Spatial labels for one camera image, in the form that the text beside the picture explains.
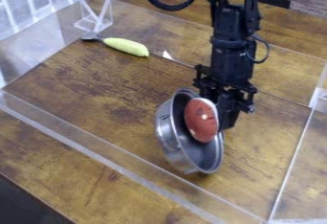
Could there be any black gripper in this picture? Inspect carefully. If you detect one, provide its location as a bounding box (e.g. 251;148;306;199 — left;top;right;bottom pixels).
194;37;256;131

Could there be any red white plush mushroom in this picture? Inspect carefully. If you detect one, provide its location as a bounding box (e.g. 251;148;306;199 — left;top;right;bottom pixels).
184;98;219;143

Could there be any silver metal pot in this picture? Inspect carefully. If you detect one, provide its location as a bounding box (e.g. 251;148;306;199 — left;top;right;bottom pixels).
156;88;223;174

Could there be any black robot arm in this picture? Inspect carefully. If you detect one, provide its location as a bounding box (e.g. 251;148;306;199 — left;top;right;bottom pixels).
194;0;260;131

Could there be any black bar on table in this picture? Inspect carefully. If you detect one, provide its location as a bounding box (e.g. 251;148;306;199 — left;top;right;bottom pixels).
258;0;291;9

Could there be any yellow handled spatula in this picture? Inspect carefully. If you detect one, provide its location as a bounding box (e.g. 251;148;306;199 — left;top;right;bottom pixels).
82;33;150;57

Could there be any clear acrylic corner bracket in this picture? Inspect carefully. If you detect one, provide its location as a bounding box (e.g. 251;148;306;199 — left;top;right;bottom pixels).
75;0;114;34

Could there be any clear acrylic tray wall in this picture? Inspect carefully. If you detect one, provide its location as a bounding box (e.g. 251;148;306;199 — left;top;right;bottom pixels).
0;3;327;224

